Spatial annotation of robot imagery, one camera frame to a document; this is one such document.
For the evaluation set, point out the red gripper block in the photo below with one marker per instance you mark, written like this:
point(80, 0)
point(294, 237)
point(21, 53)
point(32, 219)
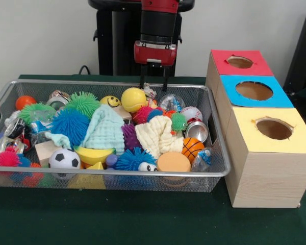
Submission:
point(154, 53)

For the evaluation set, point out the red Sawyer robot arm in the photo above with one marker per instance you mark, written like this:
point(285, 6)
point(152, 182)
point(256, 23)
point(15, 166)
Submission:
point(158, 20)

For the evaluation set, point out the wooden box with three holes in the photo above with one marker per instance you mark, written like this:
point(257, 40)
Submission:
point(265, 178)

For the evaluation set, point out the plain yellow ball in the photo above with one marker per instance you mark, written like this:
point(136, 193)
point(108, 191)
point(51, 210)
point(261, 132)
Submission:
point(133, 99)

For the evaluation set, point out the yellow smiley ball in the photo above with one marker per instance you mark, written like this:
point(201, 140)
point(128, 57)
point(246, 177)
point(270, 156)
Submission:
point(111, 101)

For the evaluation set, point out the toy baseball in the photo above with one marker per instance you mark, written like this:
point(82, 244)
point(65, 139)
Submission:
point(192, 112)

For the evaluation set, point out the cream waffle cloth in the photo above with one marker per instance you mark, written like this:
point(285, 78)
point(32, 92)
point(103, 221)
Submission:
point(153, 135)

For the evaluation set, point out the mint green cloth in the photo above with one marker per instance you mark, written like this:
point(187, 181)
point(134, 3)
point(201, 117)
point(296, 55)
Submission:
point(104, 130)

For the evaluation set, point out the toy basketball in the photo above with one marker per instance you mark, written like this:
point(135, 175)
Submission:
point(192, 148)

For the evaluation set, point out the orange foam disc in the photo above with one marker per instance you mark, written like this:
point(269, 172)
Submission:
point(173, 162)

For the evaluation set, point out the blue spiky ball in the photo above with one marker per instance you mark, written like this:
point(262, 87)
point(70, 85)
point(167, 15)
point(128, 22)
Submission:
point(70, 123)

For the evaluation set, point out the toy soccer ball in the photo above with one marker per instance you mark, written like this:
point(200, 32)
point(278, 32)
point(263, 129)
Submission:
point(63, 158)

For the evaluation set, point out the small orange ball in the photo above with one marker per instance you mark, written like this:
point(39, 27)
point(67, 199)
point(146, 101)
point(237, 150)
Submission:
point(25, 101)

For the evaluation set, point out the dark green table cloth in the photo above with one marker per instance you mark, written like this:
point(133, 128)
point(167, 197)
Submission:
point(117, 219)

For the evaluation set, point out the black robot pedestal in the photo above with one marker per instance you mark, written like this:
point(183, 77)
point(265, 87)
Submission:
point(104, 38)

